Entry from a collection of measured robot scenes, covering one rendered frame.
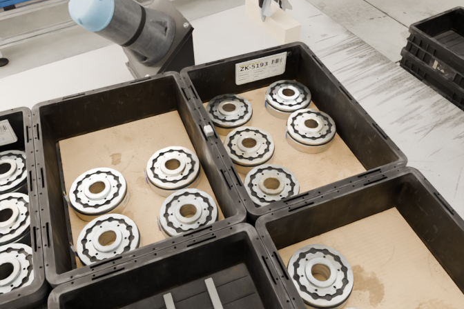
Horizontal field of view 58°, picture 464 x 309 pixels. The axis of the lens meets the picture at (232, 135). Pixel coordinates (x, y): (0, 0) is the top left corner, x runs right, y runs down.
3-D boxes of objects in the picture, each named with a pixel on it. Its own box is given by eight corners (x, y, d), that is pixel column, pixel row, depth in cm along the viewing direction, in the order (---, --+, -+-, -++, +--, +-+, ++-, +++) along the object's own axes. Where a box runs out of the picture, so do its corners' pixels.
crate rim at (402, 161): (179, 77, 91) (177, 69, 90) (301, 48, 99) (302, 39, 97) (250, 227, 66) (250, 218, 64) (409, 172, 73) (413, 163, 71)
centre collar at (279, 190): (254, 178, 78) (254, 176, 78) (279, 172, 79) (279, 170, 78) (263, 198, 75) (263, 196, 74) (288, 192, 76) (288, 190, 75)
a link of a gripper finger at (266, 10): (264, 28, 135) (273, 1, 129) (254, 20, 138) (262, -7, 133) (271, 28, 137) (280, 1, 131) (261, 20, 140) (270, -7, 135)
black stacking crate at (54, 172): (50, 145, 91) (32, 106, 83) (181, 110, 98) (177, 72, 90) (72, 319, 65) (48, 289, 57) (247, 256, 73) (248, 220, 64)
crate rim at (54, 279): (34, 112, 84) (30, 103, 82) (178, 78, 91) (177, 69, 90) (52, 296, 58) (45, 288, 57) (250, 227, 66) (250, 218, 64)
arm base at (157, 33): (130, 48, 121) (101, 34, 113) (160, 5, 117) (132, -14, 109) (150, 76, 111) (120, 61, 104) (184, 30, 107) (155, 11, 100)
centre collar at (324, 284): (298, 265, 66) (298, 264, 65) (324, 254, 67) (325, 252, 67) (315, 294, 63) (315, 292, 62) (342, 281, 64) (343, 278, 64)
